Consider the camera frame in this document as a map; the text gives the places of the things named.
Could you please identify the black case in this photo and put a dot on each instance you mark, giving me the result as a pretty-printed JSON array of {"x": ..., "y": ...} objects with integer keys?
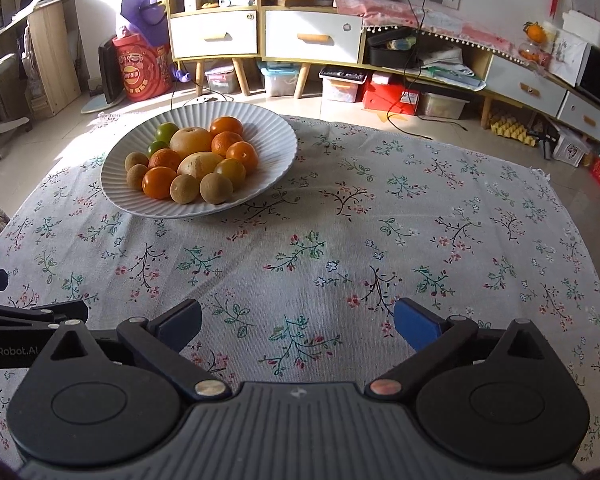
[{"x": 390, "y": 55}]

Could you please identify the orange fruit ornament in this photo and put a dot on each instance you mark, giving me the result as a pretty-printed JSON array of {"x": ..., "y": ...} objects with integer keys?
[{"x": 536, "y": 32}]

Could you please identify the smooth orange tangerine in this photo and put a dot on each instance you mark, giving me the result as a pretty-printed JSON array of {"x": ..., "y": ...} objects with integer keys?
[
  {"x": 158, "y": 181},
  {"x": 242, "y": 156},
  {"x": 226, "y": 125}
]

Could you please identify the yellow folded crate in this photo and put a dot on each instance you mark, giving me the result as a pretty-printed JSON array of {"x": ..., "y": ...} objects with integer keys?
[{"x": 512, "y": 130}]

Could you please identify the clear box with black lid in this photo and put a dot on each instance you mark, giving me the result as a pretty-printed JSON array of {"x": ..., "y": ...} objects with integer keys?
[{"x": 342, "y": 87}]

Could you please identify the bumpy orange mandarin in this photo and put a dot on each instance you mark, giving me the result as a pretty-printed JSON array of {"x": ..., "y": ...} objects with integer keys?
[
  {"x": 165, "y": 159},
  {"x": 225, "y": 143}
]

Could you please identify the white wall socket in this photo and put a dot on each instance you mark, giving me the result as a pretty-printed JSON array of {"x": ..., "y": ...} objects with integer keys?
[{"x": 452, "y": 0}]

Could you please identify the purple plush toy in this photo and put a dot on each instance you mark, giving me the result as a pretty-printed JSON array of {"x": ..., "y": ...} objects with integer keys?
[{"x": 140, "y": 5}]

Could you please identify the large yellow pear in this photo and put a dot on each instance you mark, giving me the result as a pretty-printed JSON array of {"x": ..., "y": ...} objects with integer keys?
[
  {"x": 190, "y": 141},
  {"x": 200, "y": 164}
]

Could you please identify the red cardboard box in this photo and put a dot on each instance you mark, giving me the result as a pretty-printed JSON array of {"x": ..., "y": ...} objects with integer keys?
[{"x": 387, "y": 97}]

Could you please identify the white picture canvas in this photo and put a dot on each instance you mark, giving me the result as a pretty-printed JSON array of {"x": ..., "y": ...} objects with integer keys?
[{"x": 570, "y": 55}]

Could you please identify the low wooden cabinet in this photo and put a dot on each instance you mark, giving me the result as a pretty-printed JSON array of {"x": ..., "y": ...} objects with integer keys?
[{"x": 477, "y": 62}]

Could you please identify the clear plastic storage box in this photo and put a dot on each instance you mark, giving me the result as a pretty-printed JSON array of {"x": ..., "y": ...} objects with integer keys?
[{"x": 445, "y": 106}]

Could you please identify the small brown kiwi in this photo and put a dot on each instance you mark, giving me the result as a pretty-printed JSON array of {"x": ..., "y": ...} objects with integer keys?
[
  {"x": 136, "y": 159},
  {"x": 135, "y": 177},
  {"x": 216, "y": 188},
  {"x": 182, "y": 188}
]

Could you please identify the clear box with pink lid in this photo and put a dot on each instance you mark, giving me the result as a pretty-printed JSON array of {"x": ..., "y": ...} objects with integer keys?
[{"x": 222, "y": 80}]

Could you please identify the clear box with blue lid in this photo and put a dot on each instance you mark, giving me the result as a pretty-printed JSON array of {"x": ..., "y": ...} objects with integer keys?
[{"x": 280, "y": 82}]

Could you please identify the red printed bag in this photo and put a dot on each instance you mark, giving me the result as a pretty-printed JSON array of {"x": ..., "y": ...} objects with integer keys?
[{"x": 135, "y": 72}]

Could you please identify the black panel on round base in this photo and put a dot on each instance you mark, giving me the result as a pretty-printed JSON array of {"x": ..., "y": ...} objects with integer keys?
[{"x": 107, "y": 72}]

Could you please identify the white office chair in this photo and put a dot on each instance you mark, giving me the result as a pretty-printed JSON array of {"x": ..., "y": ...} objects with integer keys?
[{"x": 0, "y": 110}]

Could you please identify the pink tasselled cloth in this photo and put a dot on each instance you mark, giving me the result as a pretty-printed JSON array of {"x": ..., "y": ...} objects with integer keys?
[{"x": 380, "y": 10}]

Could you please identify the white foam box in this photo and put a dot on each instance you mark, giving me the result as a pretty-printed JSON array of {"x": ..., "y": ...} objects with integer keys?
[{"x": 587, "y": 27}]

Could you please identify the floral tablecloth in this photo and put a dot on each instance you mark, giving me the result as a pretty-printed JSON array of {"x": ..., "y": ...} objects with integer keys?
[{"x": 380, "y": 240}]

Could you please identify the white drawer with small knob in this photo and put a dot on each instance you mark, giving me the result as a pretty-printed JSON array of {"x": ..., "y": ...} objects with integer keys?
[
  {"x": 586, "y": 119},
  {"x": 525, "y": 87}
]

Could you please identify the white thermometer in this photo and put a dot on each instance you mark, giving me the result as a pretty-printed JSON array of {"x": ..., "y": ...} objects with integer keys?
[{"x": 236, "y": 2}]

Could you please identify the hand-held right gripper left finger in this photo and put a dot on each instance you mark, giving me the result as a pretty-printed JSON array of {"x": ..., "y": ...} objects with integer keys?
[{"x": 180, "y": 325}]

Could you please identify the tall wooden shelf cabinet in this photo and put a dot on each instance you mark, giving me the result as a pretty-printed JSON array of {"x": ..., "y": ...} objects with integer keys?
[{"x": 261, "y": 35}]

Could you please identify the small white printed box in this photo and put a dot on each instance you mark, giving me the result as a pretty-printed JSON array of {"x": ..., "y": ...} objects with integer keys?
[{"x": 572, "y": 151}]

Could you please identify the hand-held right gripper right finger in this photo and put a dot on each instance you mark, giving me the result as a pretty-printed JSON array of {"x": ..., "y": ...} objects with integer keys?
[{"x": 417, "y": 327}]

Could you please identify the half green half orange tangerine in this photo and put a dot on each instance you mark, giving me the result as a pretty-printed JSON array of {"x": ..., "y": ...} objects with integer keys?
[{"x": 231, "y": 172}]

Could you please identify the white ribbed plate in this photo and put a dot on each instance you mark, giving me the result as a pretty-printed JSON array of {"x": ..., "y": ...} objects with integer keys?
[{"x": 270, "y": 150}]

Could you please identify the pile of papers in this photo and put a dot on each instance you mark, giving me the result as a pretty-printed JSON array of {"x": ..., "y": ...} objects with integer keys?
[{"x": 452, "y": 67}]

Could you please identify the light wooden desk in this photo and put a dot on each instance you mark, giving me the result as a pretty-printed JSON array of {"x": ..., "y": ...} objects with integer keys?
[{"x": 55, "y": 55}]

